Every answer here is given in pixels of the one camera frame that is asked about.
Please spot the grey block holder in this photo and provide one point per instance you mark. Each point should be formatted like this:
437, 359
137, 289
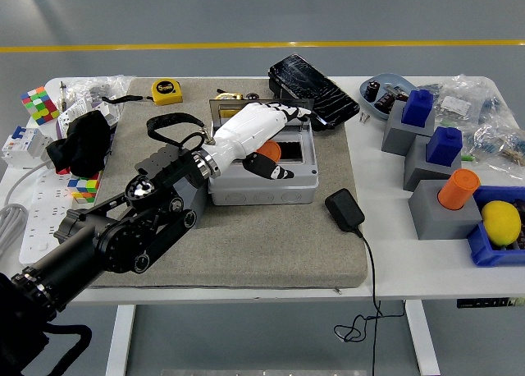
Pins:
395, 134
435, 220
201, 203
418, 166

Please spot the black capacitor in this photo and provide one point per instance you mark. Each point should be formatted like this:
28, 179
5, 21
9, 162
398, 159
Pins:
372, 89
252, 96

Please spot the black desk control panel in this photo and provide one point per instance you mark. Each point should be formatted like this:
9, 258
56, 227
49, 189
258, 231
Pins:
484, 303

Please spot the white table leg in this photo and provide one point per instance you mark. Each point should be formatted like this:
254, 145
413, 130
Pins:
422, 339
121, 339

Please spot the yellow lemon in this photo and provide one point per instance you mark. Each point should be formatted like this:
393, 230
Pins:
500, 222

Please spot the blue-grey dish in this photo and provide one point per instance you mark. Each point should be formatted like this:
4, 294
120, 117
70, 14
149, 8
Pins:
393, 79

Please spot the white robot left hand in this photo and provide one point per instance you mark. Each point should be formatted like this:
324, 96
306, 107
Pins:
246, 129

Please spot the yellow round tape measure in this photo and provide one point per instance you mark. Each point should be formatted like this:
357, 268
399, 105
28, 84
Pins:
229, 95

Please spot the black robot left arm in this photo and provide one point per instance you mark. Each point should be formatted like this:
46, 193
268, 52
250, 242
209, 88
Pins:
123, 236

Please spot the brown capacitor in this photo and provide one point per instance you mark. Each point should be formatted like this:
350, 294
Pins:
385, 100

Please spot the black power adapter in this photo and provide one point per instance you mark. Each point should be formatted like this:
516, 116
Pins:
344, 209

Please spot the small green part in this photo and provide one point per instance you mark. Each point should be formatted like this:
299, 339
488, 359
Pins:
467, 158

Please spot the black glossy case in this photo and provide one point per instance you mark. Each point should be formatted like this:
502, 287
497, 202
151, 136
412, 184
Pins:
311, 88

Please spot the white circuit breaker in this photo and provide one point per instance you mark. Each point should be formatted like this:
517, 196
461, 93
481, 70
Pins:
24, 146

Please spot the blue plastic block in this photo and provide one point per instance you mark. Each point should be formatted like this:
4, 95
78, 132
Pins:
416, 107
444, 146

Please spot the colourful puzzle cube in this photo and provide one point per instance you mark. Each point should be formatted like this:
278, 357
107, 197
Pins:
39, 105
84, 187

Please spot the white power strip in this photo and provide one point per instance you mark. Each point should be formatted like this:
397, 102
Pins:
45, 212

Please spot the clear plastic bag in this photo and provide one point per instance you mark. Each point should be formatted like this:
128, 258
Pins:
94, 86

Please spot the grey-brown fabric mat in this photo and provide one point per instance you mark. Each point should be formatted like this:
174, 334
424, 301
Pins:
246, 244

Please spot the grey electrical junction box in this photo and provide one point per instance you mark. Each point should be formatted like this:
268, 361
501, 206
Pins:
262, 191

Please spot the black cloth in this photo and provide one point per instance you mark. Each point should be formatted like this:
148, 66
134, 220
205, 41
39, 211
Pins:
82, 142

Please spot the white cardboard package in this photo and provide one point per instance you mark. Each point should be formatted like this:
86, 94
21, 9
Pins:
80, 107

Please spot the yellow square tape measure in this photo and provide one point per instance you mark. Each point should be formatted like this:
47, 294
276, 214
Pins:
166, 93

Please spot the plastic bag of resistors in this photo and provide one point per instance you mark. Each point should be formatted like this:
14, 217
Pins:
496, 142
463, 101

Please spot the orange cylinder battery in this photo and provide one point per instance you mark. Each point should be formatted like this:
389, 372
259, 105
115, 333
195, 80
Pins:
271, 150
457, 189

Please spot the blue plastic bin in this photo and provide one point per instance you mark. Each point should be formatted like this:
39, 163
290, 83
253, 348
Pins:
484, 248

